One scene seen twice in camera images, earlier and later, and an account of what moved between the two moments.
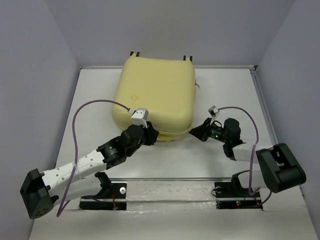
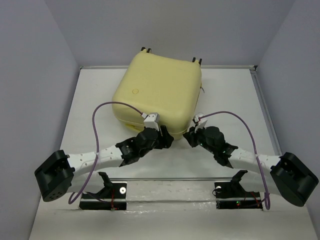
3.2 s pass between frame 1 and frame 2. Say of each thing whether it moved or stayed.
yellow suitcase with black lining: moved
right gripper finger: moved
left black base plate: stayed
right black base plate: stayed
